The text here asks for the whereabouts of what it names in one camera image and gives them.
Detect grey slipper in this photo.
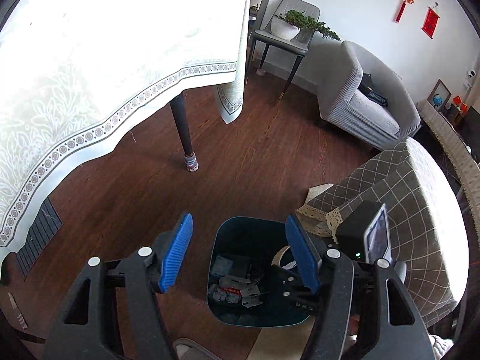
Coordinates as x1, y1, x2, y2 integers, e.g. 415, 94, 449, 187
172, 337, 226, 360

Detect red hanging scroll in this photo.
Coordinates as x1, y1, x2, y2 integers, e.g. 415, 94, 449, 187
422, 3, 441, 40

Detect brown tape roll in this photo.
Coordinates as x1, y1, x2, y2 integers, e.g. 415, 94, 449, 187
272, 245, 299, 271

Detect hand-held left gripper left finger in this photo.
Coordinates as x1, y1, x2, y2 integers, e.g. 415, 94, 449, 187
40, 213, 194, 360

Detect grey dining chair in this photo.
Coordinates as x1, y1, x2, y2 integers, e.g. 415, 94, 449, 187
245, 0, 321, 100

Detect potted plant white pot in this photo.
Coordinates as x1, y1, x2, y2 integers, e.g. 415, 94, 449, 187
271, 9, 341, 42

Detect beige lace underlay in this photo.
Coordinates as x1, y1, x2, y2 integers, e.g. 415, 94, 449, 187
296, 184, 340, 239

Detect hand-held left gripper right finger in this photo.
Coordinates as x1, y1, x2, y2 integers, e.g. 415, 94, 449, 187
286, 215, 437, 360

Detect picture frame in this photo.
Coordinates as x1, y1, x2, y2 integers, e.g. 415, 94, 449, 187
427, 79, 452, 111

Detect dark ribbed mat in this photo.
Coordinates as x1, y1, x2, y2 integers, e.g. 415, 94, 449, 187
17, 199, 64, 278

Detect side desk with beige cloth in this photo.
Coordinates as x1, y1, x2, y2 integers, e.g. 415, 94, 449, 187
418, 101, 480, 211

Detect black bag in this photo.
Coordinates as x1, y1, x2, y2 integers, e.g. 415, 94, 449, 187
358, 72, 389, 107

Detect black monitor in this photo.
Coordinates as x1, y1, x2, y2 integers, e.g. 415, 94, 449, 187
459, 107, 480, 147

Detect dark teal trash bin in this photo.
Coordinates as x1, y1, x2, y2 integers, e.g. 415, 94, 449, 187
207, 216, 312, 326

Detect grey armchair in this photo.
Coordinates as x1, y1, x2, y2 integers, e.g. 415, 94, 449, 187
318, 40, 421, 151

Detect black cardboard packet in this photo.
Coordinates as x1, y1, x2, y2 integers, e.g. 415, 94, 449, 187
230, 256, 265, 280

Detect round table grey checked cloth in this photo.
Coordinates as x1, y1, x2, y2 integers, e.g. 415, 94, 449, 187
296, 137, 469, 327

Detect beige floor rug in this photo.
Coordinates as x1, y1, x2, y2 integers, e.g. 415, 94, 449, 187
240, 326, 319, 360

